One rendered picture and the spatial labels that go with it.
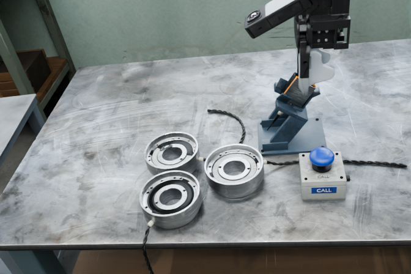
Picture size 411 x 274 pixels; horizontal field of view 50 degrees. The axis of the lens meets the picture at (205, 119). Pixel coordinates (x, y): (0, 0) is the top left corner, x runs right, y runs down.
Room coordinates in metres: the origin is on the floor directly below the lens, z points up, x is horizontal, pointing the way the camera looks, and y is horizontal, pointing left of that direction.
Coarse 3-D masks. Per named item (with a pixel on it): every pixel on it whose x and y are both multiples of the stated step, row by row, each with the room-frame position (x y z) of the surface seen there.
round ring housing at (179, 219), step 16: (160, 176) 0.58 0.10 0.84; (176, 176) 0.58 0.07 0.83; (192, 176) 0.56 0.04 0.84; (144, 192) 0.56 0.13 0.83; (160, 192) 0.55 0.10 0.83; (176, 192) 0.55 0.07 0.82; (144, 208) 0.51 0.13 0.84; (160, 208) 0.52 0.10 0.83; (192, 208) 0.50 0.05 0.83; (160, 224) 0.49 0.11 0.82; (176, 224) 0.48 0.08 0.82
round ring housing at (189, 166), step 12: (180, 132) 0.69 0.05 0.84; (156, 144) 0.68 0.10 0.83; (180, 144) 0.67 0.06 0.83; (192, 144) 0.66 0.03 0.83; (144, 156) 0.64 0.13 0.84; (168, 156) 0.66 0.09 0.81; (180, 156) 0.64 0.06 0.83; (192, 156) 0.62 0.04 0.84; (156, 168) 0.60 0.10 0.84; (168, 168) 0.60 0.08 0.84; (180, 168) 0.60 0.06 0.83; (192, 168) 0.61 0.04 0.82
